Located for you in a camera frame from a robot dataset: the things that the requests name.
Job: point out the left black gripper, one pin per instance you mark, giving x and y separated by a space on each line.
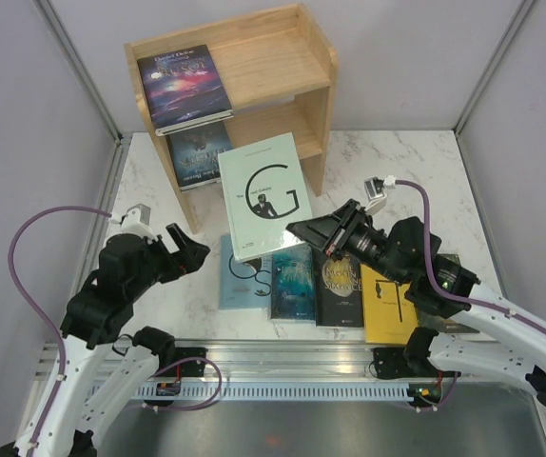
197 253

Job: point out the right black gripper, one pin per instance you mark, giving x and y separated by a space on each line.
331 233

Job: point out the teal sea cover book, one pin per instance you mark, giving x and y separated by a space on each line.
293 290

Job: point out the black Moon and Sixpence book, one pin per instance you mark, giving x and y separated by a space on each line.
338 292

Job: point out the grey white book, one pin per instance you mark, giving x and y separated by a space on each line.
264 191

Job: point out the light blue book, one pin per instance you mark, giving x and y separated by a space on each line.
243 285

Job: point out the Wuthering Heights dark blue book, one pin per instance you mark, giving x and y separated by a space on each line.
194 154

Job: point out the yellow book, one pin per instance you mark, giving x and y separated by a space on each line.
388 317

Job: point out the Robinson Crusoe purple book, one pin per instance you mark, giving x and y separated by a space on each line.
183 90

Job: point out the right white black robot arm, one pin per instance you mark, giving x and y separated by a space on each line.
407 255

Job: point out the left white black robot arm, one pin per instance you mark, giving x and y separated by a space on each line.
68 421

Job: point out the green gold fantasy book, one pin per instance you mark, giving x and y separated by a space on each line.
449 323

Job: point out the wooden two-tier shelf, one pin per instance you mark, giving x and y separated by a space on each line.
280 72

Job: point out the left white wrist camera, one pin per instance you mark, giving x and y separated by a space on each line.
134 221

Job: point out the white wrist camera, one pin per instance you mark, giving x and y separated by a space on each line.
134 221
375 189

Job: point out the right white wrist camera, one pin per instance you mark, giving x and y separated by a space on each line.
375 189

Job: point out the aluminium mounting rail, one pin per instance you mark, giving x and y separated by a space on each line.
286 359

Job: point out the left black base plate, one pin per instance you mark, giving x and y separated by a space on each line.
177 366

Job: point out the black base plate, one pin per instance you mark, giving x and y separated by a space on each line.
389 364
177 366

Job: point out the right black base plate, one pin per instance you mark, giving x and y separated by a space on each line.
389 364

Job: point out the white slotted cable duct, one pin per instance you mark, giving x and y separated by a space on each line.
199 391

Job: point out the left aluminium frame post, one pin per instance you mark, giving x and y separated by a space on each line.
78 67

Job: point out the aluminium frame post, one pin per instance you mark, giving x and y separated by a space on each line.
78 67
503 47

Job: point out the right aluminium frame post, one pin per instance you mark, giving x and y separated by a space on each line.
503 47

